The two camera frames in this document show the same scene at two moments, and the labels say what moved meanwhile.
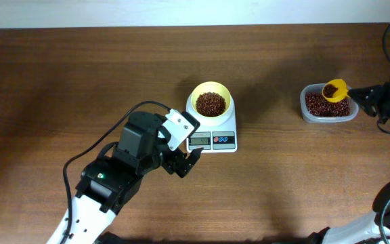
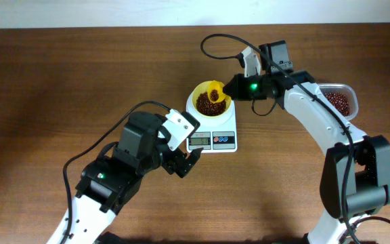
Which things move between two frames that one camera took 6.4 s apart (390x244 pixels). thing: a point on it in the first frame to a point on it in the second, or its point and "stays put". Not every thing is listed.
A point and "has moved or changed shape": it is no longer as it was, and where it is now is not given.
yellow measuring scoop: (340, 95) to (216, 85)
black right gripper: (374, 104) to (240, 93)
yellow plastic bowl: (212, 87) stays put
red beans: (329, 89) has moved or changed shape
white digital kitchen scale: (214, 135) stays put
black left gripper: (172, 165) stays put
